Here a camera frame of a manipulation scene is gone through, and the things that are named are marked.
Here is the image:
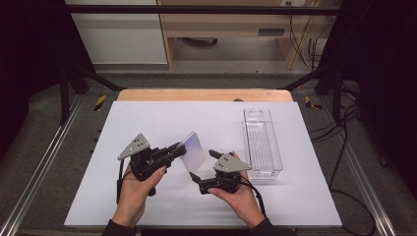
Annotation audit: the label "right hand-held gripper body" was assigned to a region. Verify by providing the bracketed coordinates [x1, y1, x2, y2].
[197, 152, 254, 196]

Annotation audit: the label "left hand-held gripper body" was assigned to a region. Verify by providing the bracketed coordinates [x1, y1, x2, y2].
[117, 132, 174, 183]

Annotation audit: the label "iridescent blue phone case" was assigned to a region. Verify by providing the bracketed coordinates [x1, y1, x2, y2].
[178, 131, 208, 174]

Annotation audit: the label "person's left hand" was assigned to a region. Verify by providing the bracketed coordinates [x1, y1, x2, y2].
[112, 165, 167, 228]

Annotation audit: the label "person's right hand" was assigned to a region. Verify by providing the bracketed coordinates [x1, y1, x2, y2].
[207, 150, 268, 229]

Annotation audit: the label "white work board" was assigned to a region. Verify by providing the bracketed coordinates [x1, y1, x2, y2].
[63, 100, 343, 229]

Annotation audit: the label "clear plastic tray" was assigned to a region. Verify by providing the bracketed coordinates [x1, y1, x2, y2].
[242, 107, 284, 182]

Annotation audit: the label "wooden table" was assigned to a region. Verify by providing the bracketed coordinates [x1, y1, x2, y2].
[117, 88, 294, 102]

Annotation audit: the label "yellow black tape strip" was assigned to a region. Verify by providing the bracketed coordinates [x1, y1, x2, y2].
[93, 94, 108, 113]
[304, 95, 324, 110]

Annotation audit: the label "white cabinet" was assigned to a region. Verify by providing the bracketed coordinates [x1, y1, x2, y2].
[64, 0, 169, 65]

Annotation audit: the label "light wooden desk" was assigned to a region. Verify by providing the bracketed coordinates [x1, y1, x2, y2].
[156, 0, 338, 71]

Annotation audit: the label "grey desk label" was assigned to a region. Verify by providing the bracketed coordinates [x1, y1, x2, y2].
[258, 28, 286, 36]

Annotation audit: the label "black curtain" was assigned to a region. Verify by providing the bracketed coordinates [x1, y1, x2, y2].
[0, 0, 96, 160]
[319, 0, 417, 193]

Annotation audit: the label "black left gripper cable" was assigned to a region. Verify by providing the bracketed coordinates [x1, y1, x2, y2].
[115, 158, 132, 205]

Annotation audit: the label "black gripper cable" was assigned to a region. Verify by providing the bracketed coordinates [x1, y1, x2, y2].
[240, 178, 378, 236]
[115, 158, 132, 205]

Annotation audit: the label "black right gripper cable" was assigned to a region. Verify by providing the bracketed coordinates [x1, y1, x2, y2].
[240, 178, 378, 236]

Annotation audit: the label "black frame strut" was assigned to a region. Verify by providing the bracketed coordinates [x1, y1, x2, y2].
[58, 61, 128, 126]
[277, 63, 344, 123]

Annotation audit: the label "aluminium floor rail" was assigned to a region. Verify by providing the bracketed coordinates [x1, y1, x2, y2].
[318, 97, 398, 236]
[0, 95, 84, 236]

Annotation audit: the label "black floor cables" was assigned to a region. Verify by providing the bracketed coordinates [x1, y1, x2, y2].
[309, 83, 362, 191]

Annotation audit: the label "black horizontal frame bar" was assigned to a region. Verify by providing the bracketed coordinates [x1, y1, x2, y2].
[45, 4, 345, 16]

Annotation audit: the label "bundle of hanging cables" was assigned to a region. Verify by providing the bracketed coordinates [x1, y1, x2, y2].
[287, 13, 332, 71]

